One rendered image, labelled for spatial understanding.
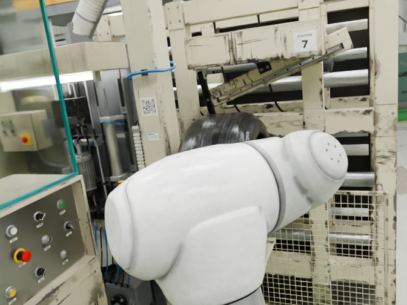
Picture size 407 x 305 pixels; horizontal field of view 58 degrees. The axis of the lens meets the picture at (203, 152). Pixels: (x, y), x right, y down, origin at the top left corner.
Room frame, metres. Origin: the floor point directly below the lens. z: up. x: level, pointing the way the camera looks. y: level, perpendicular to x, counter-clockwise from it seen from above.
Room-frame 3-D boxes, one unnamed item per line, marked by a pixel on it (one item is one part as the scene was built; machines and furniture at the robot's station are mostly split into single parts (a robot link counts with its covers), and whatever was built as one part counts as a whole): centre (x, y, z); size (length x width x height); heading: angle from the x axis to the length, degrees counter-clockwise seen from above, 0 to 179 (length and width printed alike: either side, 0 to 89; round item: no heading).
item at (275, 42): (1.76, -0.29, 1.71); 0.61 x 0.25 x 0.15; 67
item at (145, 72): (1.61, 0.18, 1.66); 0.19 x 0.19 x 0.06; 67
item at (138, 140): (1.62, 0.27, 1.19); 0.05 x 0.04 x 0.48; 157
